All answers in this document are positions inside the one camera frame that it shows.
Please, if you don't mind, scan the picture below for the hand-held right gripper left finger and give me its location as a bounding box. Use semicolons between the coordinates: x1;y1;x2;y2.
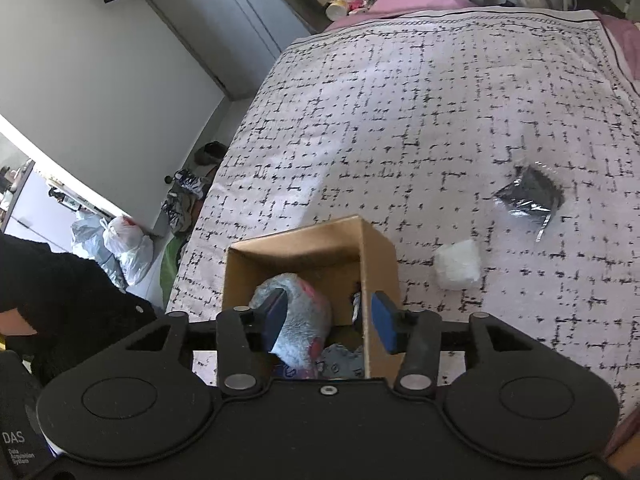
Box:
125;290;290;395

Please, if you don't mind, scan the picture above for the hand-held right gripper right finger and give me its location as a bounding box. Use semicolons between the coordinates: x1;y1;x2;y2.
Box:
371;290;547;395

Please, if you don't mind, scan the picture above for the light blue plush toy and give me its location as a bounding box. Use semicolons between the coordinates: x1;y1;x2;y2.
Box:
248;272;334;368

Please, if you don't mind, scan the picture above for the brown cardboard box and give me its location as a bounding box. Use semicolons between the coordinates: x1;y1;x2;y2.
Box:
222;215;404;381

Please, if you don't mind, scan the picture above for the blue-grey cloth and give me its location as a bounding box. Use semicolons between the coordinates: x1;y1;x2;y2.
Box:
317;342;366;379

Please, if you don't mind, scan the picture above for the green cartoon rug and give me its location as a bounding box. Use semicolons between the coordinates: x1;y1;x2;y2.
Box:
159;236;190;308

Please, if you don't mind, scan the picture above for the patterned sneaker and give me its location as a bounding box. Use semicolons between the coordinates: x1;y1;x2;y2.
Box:
172;169;213;196
162;187;203;237

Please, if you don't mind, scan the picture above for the person's black fleece clothing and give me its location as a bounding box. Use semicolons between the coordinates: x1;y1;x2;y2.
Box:
0;234;162;388

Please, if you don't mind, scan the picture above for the white tied plastic bag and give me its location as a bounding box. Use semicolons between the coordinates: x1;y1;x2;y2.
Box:
102;215;156;288

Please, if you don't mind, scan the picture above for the dark slipper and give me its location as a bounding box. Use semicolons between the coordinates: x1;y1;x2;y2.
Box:
194;141;231;167

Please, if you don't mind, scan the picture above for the black item in clear bag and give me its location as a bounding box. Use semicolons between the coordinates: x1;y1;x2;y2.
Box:
492;162;567;242

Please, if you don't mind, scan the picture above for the grey plastic bag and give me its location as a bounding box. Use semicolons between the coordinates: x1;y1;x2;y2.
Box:
70;209;126;288

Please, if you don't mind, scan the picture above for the white black-patterned blanket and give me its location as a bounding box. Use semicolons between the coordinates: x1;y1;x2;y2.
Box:
165;6;640;413

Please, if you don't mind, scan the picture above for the grey wardrobe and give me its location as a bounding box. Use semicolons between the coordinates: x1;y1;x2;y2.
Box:
135;0;321;104

